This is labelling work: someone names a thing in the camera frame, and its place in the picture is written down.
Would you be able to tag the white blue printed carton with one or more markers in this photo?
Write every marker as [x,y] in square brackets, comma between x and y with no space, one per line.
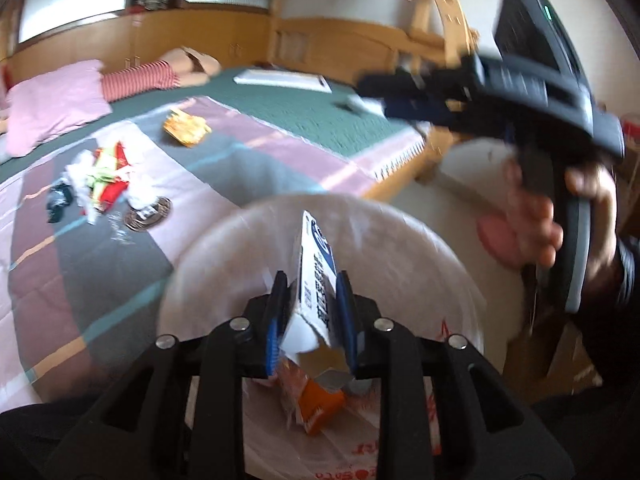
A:
[315,270]

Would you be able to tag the pink pillow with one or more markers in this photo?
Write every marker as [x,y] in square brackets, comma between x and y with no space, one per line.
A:
[55,105]

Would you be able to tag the person's right forearm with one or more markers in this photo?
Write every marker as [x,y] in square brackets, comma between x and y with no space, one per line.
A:
[620,280]

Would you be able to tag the plaid pink grey bed sheet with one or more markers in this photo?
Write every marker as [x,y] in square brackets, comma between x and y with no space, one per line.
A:
[250,160]

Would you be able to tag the wooden bunk bed frame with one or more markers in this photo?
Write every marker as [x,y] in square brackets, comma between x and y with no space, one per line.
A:
[325,40]

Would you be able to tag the orange snack packet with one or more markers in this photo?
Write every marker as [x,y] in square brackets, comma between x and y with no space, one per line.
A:
[320,407]

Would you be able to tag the white crumpled tissue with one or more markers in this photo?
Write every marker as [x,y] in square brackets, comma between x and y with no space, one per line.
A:
[142,192]

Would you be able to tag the wooden wall cabinet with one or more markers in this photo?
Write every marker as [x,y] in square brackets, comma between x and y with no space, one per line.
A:
[100,40]

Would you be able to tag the wooden bunk ladder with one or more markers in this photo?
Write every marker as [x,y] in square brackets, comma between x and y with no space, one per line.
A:
[450,10]

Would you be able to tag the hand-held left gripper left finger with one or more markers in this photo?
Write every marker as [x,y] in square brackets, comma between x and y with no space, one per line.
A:
[273,340]

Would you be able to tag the person's right hand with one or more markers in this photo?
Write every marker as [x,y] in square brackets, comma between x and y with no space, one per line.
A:
[530,230]

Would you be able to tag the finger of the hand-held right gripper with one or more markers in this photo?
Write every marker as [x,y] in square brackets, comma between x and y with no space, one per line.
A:
[420,81]
[430,109]

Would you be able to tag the round dark cup lid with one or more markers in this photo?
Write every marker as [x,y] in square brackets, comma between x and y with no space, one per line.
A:
[150,215]

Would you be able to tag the dark crumpled wrapper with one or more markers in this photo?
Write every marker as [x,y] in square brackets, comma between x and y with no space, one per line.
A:
[59,202]

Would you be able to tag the green crumpled wrapper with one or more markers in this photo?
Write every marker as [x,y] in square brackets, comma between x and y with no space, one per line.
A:
[102,175]

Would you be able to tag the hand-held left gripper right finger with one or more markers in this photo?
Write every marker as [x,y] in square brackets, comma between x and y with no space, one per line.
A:
[345,320]

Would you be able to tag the clear plastic bin liner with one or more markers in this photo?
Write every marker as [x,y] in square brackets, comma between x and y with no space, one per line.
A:
[220,255]

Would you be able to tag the yellow snack wrapper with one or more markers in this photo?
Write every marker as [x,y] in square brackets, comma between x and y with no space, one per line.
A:
[187,127]

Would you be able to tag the striped plush toy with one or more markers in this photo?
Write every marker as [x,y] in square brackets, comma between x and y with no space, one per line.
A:
[150,75]

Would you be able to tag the green patterned bed mat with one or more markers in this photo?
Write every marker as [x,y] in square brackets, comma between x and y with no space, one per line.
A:
[310,115]

